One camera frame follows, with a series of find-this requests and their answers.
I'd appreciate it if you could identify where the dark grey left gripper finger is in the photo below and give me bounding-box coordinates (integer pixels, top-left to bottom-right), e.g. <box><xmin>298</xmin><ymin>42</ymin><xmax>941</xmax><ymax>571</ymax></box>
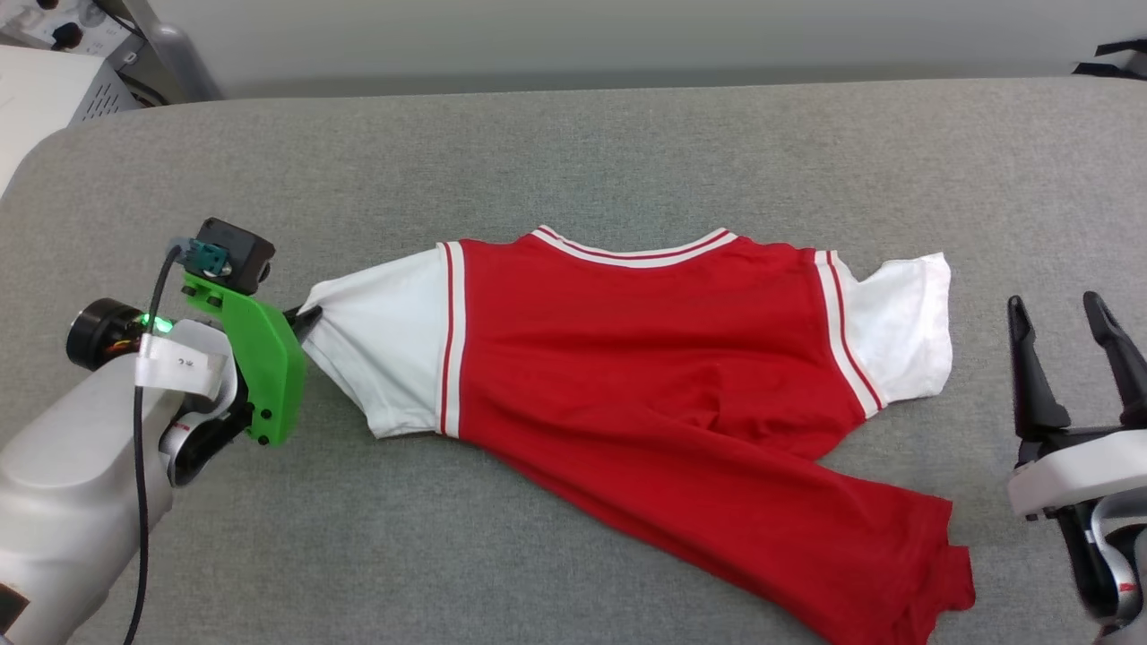
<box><xmin>284</xmin><ymin>305</ymin><xmax>324</xmax><ymax>349</ymax></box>

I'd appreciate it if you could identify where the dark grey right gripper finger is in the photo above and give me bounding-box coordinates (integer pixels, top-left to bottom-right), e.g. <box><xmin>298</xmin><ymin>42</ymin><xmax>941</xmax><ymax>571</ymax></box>
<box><xmin>1005</xmin><ymin>295</ymin><xmax>1073</xmax><ymax>441</ymax></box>
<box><xmin>1082</xmin><ymin>290</ymin><xmax>1147</xmax><ymax>428</ymax></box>

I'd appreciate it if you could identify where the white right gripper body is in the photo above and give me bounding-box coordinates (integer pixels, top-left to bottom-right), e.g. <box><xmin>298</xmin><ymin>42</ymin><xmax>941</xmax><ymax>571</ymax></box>
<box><xmin>1008</xmin><ymin>425</ymin><xmax>1147</xmax><ymax>521</ymax></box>

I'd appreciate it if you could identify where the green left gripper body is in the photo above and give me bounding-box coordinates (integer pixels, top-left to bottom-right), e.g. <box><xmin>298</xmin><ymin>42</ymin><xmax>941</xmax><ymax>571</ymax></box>
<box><xmin>182</xmin><ymin>273</ymin><xmax>307</xmax><ymax>447</ymax></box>

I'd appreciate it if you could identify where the red and white jersey shirt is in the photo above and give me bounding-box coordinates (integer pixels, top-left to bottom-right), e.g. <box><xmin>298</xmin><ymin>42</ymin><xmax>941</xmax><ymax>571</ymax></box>
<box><xmin>300</xmin><ymin>224</ymin><xmax>978</xmax><ymax>645</ymax></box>

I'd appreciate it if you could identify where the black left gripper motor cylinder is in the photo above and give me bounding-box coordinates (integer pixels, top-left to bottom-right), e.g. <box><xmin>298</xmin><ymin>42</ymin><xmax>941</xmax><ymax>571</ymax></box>
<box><xmin>65</xmin><ymin>297</ymin><xmax>150</xmax><ymax>371</ymax></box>

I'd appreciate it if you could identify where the black furniture base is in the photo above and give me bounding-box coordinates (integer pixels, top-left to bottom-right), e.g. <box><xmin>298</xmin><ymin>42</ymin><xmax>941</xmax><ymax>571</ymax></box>
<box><xmin>1072</xmin><ymin>39</ymin><xmax>1147</xmax><ymax>83</ymax></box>

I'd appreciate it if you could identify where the white power supply unit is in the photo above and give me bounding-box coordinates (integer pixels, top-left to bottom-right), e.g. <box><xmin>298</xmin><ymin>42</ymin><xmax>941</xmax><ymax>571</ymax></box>
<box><xmin>0</xmin><ymin>43</ymin><xmax>146</xmax><ymax>200</ymax></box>

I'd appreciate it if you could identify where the white power strip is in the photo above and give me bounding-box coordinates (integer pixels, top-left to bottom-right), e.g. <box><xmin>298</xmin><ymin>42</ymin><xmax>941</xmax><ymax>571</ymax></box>
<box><xmin>0</xmin><ymin>0</ymin><xmax>135</xmax><ymax>65</ymax></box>

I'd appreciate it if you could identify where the grey metal post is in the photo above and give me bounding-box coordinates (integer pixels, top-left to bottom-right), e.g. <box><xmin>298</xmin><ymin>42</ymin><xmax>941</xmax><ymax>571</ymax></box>
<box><xmin>116</xmin><ymin>0</ymin><xmax>225</xmax><ymax>105</ymax></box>

